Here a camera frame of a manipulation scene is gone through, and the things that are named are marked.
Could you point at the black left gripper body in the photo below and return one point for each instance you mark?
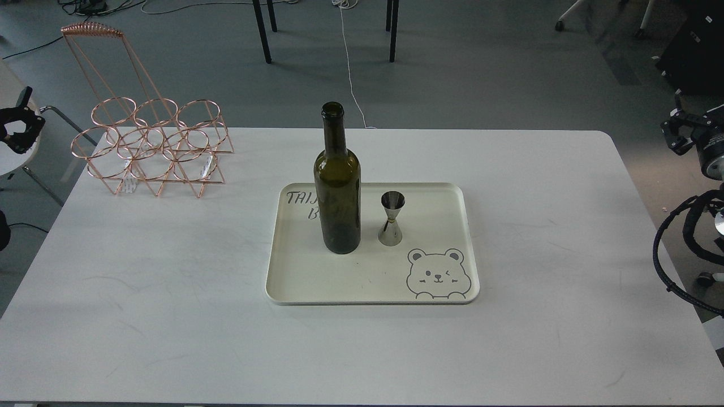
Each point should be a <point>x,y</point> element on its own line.
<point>21,142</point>

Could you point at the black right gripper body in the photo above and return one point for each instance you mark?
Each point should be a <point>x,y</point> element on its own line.
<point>684,130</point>

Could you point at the dark green wine bottle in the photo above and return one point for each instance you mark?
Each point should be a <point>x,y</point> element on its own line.
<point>337,182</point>

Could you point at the steel double jigger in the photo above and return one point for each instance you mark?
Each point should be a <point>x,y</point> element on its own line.
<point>390,234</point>

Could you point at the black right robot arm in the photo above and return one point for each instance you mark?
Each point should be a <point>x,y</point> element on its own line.
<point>708,202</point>

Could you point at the white round side table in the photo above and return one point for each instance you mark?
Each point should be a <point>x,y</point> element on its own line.
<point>11,87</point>

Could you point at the black equipment case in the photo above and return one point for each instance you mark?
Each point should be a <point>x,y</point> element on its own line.
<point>693,60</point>

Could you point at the cream bear serving tray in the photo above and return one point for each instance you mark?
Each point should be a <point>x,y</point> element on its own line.
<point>433,264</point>

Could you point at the copper wire bottle rack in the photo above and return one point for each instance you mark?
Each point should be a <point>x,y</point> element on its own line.
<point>147,140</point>

